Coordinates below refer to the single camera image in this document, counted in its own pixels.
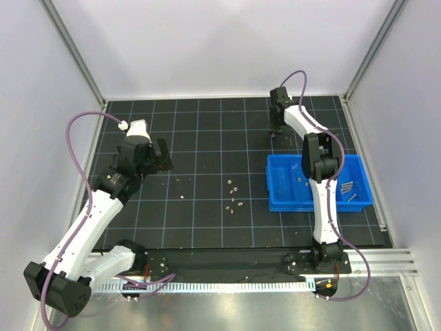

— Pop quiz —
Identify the silver screw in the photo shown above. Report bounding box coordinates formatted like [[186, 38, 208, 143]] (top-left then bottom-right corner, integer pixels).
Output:
[[340, 181, 353, 188], [341, 186, 352, 194], [347, 193, 357, 202]]

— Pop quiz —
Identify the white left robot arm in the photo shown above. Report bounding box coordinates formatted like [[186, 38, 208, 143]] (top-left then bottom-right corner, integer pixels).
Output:
[[23, 135, 173, 318]]

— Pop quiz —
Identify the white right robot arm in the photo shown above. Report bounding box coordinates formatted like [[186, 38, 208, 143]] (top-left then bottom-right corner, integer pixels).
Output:
[[269, 87, 345, 273]]

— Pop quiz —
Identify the blue compartment tray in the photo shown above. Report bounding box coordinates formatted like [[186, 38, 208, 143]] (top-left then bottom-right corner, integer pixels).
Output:
[[266, 154, 373, 212]]

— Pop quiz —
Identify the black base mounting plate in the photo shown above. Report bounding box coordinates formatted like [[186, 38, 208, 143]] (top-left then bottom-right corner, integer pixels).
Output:
[[145, 248, 351, 283]]

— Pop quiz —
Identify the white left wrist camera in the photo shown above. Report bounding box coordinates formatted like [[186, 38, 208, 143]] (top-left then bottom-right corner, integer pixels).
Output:
[[118, 119, 152, 142]]

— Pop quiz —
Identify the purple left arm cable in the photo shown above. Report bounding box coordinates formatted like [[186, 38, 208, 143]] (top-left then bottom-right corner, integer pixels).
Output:
[[40, 110, 127, 328]]

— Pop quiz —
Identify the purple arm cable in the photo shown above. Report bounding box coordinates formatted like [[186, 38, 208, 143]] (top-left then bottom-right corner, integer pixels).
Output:
[[279, 70, 371, 301], [40, 110, 127, 328]]

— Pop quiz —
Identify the right aluminium frame post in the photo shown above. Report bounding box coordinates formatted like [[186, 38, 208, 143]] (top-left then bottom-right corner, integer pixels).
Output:
[[343, 0, 408, 102]]

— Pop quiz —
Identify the aluminium frame post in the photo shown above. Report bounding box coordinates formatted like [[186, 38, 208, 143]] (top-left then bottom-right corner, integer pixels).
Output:
[[39, 0, 105, 107], [343, 0, 408, 102]]

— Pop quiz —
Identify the white slotted cable duct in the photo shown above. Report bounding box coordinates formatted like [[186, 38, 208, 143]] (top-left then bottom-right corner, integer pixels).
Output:
[[95, 279, 316, 294]]

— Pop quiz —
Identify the left aluminium frame post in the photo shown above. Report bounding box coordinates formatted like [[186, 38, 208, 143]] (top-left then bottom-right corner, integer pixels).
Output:
[[39, 0, 105, 107]]

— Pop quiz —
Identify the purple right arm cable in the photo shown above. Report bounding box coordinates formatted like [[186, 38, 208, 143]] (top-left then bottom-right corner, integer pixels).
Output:
[[279, 70, 371, 301]]

